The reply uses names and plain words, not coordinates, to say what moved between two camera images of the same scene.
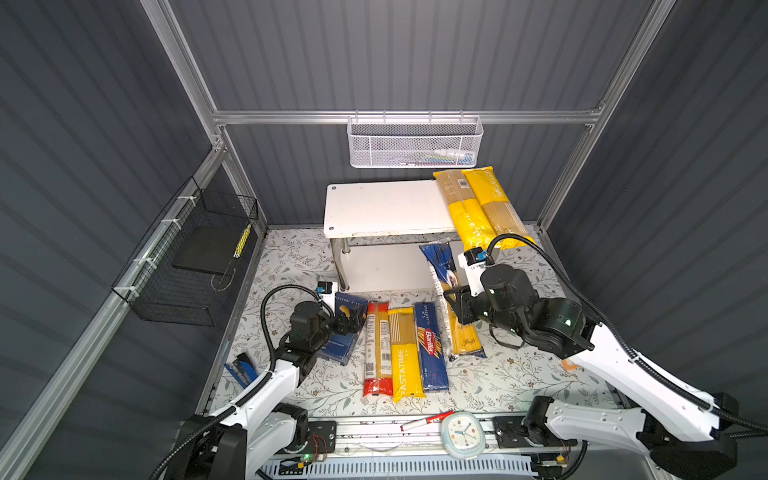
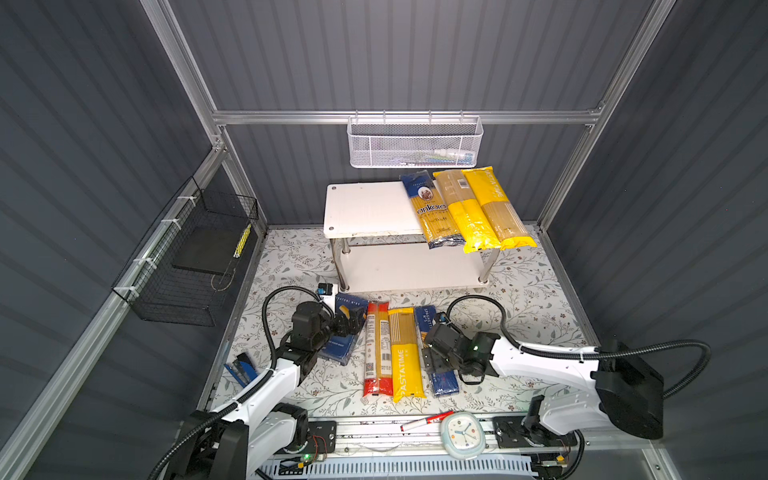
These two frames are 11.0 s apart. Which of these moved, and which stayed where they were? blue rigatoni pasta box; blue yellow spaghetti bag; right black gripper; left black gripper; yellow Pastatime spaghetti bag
Moved: right black gripper; blue yellow spaghetti bag
Stayed: blue rigatoni pasta box; yellow Pastatime spaghetti bag; left black gripper
